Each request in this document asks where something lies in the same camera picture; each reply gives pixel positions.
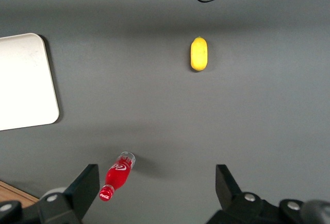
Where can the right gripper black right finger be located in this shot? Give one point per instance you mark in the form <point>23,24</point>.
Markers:
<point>229,190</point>

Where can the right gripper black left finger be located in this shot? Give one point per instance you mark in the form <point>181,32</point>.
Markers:
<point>80,190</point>

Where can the beige rectangular tray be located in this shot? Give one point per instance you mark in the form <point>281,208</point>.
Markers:
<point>25,79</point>

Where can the red cola bottle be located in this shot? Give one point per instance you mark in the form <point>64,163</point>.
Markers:
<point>117,176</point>

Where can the wooden drawer cabinet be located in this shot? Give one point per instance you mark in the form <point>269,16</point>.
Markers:
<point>13,191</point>

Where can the yellow lemon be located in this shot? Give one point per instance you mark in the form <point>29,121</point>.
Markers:
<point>199,54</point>

